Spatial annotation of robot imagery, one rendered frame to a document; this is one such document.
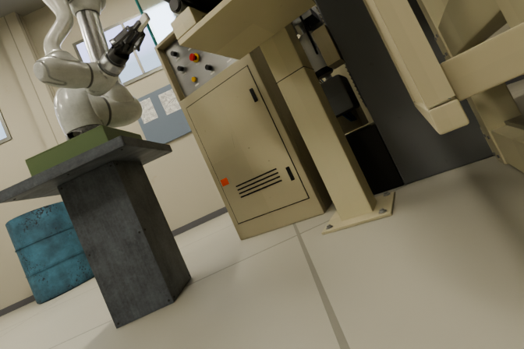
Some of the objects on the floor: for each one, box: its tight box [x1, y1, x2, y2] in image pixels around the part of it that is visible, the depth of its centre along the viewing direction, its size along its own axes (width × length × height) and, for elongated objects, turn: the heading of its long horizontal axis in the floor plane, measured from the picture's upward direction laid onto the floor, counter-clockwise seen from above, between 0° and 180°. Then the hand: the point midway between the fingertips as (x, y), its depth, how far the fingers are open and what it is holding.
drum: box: [5, 202, 94, 305], centre depth 340 cm, size 66×66×99 cm
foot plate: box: [321, 191, 395, 234], centre depth 116 cm, size 27×27×2 cm
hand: (142, 22), depth 107 cm, fingers closed
